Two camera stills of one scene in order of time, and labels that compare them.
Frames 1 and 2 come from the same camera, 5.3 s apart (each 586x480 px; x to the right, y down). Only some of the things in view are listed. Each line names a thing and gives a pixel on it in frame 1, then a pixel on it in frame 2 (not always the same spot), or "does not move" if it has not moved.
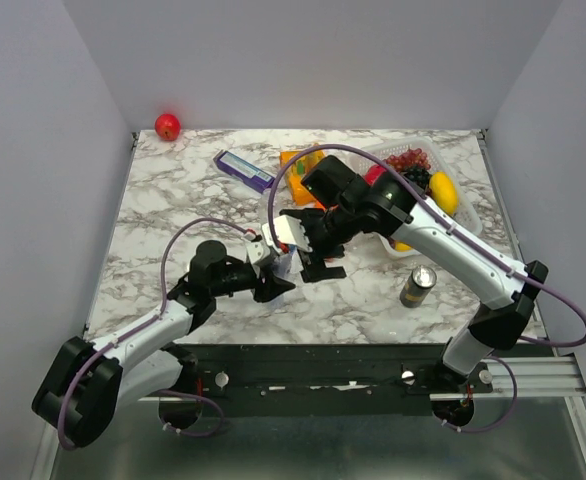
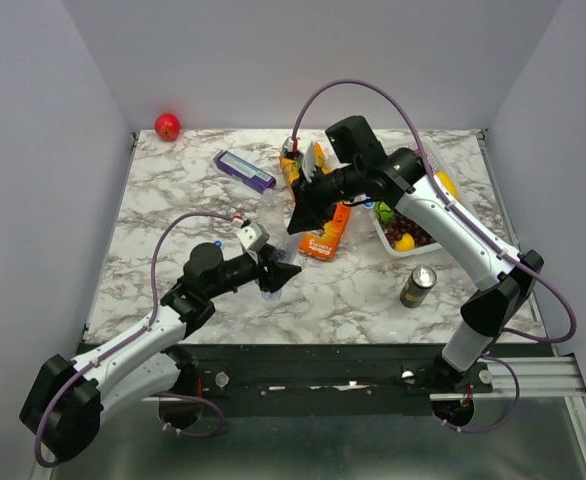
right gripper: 313,268 → 308,205
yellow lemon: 402,247 does not move
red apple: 167,127 does not move
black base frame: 327,372 does not move
